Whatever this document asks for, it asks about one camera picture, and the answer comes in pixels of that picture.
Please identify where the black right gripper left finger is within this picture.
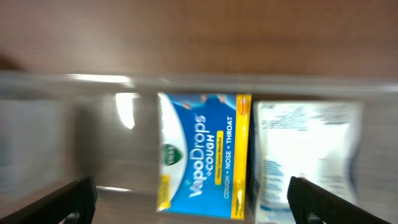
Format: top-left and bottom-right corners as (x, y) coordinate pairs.
(1, 176), (97, 224)

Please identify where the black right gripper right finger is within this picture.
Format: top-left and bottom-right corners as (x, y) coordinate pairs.
(287, 177), (388, 224)

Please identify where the blue VapoDrops lozenge box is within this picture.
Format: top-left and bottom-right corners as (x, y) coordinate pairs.
(157, 92), (252, 220)

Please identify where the white medicine box in container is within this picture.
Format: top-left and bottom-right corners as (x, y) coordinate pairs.
(249, 101), (363, 223)

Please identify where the clear plastic container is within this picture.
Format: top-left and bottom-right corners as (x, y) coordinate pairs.
(1, 71), (397, 223)

